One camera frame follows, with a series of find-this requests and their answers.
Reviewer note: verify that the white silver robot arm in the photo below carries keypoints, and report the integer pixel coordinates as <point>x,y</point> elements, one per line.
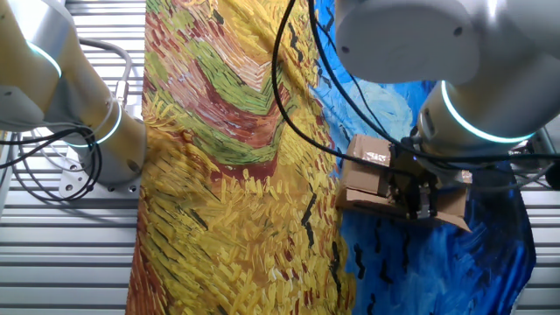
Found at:
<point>481,48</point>

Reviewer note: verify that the brown cardboard shipping box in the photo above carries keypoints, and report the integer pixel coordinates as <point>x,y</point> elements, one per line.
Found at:
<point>363,177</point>

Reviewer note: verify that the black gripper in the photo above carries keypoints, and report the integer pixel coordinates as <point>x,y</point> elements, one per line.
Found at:
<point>411,175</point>

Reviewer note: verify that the black clamp knob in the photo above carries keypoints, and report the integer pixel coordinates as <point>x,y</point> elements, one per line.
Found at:
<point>553,175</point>

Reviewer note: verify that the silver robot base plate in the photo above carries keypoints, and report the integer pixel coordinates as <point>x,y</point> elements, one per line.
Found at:
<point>100,188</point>

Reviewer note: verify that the wheatfield painting print tablecloth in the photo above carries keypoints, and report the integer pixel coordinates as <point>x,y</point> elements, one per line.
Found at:
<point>232,197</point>

